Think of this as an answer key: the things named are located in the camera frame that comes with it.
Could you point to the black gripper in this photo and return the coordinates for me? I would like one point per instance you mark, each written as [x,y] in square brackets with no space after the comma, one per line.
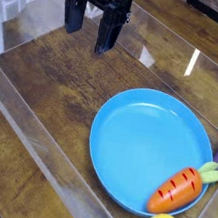
[110,24]

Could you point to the blue plastic plate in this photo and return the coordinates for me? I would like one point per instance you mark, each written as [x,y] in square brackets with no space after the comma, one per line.
[139,139]

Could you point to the orange toy carrot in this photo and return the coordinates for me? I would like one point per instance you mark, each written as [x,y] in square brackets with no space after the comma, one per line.
[182,188]

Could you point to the clear acrylic enclosure wall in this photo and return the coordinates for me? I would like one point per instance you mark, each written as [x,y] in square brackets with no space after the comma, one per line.
[52,84]

